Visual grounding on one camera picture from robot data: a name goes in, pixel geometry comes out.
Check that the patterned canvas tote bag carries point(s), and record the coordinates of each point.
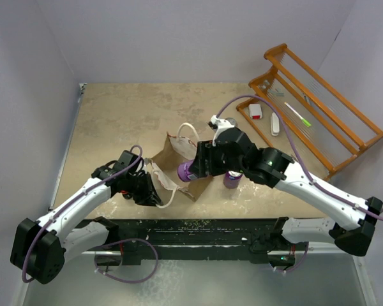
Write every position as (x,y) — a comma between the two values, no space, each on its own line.
(167,168)

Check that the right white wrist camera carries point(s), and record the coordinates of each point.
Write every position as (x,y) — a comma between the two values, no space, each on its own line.
(219,126)

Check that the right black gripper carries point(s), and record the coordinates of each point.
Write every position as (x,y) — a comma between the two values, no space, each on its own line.
(205,150)

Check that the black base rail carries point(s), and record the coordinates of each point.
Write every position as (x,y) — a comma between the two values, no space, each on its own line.
(255,240)

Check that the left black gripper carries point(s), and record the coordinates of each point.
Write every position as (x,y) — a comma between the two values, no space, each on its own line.
(149,196)

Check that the red cola can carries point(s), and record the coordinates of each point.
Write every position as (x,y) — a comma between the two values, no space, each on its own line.
(232,121)

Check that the white oblong case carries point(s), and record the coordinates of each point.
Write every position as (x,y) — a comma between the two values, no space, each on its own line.
(275,124)

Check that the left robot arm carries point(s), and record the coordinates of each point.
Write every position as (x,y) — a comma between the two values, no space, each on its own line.
(42,247)

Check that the purple soda can front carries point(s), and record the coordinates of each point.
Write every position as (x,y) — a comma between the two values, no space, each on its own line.
(184,173)

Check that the white red small box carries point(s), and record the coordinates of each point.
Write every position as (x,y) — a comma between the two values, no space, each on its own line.
(255,111)

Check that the small dark red-capped bottle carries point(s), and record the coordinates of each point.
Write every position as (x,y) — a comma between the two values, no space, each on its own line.
(126,195)

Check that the green tipped white pen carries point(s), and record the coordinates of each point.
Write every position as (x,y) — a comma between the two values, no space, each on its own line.
(296,113)

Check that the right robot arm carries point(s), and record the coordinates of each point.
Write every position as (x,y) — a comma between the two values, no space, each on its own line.
(349,223)

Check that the purple soda can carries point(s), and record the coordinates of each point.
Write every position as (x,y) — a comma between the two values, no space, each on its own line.
(232,179)
(184,173)

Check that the wooden tiered rack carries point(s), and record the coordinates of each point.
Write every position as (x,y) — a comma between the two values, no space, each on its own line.
(340,132)

